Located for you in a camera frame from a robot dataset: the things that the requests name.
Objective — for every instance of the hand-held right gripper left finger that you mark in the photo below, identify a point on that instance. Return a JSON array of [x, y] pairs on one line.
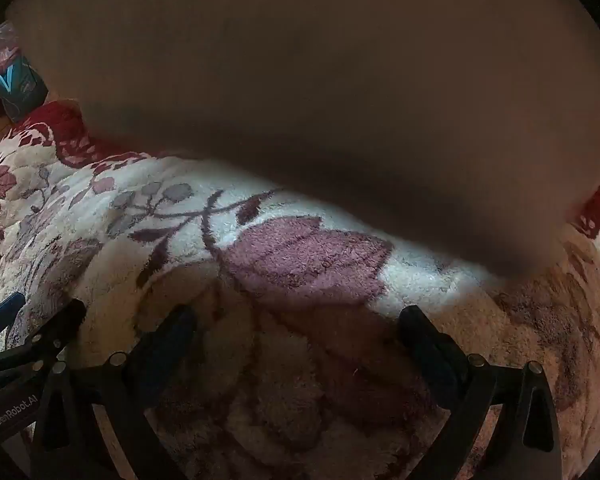
[[174, 332]]

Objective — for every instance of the red white floral blanket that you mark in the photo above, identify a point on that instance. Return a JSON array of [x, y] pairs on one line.
[[280, 260]]

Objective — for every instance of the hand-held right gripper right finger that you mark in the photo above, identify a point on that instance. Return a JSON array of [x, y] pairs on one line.
[[442, 377]]

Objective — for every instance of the white knit sweater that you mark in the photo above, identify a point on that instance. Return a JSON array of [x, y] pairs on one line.
[[305, 85]]

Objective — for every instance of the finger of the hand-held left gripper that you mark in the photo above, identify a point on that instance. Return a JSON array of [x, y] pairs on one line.
[[62, 322], [1, 311]]

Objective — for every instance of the pink plastic bag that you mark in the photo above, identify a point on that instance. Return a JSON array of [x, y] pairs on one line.
[[2, 45]]

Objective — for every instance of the blue and black bag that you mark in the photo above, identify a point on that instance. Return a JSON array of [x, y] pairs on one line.
[[17, 90]]

